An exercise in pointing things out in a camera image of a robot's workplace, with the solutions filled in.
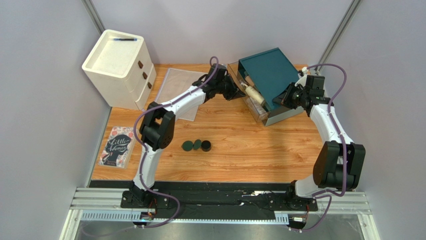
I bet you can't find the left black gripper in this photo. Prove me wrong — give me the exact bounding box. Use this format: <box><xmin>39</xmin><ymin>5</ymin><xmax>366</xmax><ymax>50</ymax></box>
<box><xmin>216</xmin><ymin>74</ymin><xmax>247</xmax><ymax>102</ymax></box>

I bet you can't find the cream foundation bottle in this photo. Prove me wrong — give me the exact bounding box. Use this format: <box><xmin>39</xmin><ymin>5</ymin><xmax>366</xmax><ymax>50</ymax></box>
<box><xmin>239</xmin><ymin>80</ymin><xmax>266</xmax><ymax>107</ymax></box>

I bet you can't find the clear drawer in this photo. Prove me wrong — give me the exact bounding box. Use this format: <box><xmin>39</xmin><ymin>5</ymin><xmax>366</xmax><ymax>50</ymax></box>
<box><xmin>227</xmin><ymin>62</ymin><xmax>268</xmax><ymax>122</ymax></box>

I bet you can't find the teal makeup drawer box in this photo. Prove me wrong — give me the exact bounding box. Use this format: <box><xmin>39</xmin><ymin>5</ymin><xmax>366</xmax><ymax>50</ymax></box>
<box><xmin>238</xmin><ymin>47</ymin><xmax>304</xmax><ymax>127</ymax></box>

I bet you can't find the green powder puff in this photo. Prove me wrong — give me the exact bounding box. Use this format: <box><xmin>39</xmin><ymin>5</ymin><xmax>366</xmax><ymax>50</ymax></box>
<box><xmin>181</xmin><ymin>140</ymin><xmax>194</xmax><ymax>152</ymax></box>
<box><xmin>193</xmin><ymin>139</ymin><xmax>202</xmax><ymax>150</ymax></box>

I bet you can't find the pink lip gloss tube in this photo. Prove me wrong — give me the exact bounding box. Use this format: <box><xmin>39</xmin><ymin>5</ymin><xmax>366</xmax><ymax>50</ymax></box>
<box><xmin>244</xmin><ymin>75</ymin><xmax>252</xmax><ymax>82</ymax></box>

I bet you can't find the clear plastic bottle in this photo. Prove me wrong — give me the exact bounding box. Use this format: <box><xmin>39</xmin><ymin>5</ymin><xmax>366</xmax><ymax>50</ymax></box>
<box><xmin>254</xmin><ymin>105</ymin><xmax>269</xmax><ymax>121</ymax></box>

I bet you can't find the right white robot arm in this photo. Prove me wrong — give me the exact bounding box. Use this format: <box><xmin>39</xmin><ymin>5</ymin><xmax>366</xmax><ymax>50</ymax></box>
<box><xmin>273</xmin><ymin>75</ymin><xmax>366</xmax><ymax>210</ymax></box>

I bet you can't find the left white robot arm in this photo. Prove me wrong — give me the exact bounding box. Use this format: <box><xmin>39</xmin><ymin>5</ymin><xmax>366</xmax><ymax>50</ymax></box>
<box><xmin>120</xmin><ymin>63</ymin><xmax>245</xmax><ymax>209</ymax></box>

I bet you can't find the clear mesh zipper pouch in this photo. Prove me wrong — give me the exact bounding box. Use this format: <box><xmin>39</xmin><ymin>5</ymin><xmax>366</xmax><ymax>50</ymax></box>
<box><xmin>154</xmin><ymin>68</ymin><xmax>205</xmax><ymax>104</ymax></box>

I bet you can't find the white three-drawer cabinet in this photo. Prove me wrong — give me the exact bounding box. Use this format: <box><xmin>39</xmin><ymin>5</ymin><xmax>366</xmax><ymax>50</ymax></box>
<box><xmin>82</xmin><ymin>29</ymin><xmax>157</xmax><ymax>110</ymax></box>

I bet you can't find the Little Women book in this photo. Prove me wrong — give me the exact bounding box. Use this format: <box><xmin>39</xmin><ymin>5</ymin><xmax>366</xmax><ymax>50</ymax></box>
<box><xmin>97</xmin><ymin>126</ymin><xmax>136</xmax><ymax>169</ymax></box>

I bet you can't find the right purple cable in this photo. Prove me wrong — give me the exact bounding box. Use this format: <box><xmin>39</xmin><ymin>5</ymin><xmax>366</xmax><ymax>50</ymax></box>
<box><xmin>287</xmin><ymin>63</ymin><xmax>349</xmax><ymax>233</ymax></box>

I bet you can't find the purple cable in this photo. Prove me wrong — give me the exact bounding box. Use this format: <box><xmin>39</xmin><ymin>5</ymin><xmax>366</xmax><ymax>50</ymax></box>
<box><xmin>287</xmin><ymin>63</ymin><xmax>349</xmax><ymax>233</ymax></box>
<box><xmin>133</xmin><ymin>55</ymin><xmax>221</xmax><ymax>229</ymax></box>

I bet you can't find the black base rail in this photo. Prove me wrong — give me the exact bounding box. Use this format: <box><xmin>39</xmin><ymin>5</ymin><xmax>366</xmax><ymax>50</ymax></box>
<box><xmin>88</xmin><ymin>180</ymin><xmax>319</xmax><ymax>221</ymax></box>

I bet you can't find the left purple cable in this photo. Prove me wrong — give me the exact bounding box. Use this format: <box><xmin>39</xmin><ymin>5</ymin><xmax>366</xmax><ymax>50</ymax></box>
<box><xmin>133</xmin><ymin>55</ymin><xmax>221</xmax><ymax>229</ymax></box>

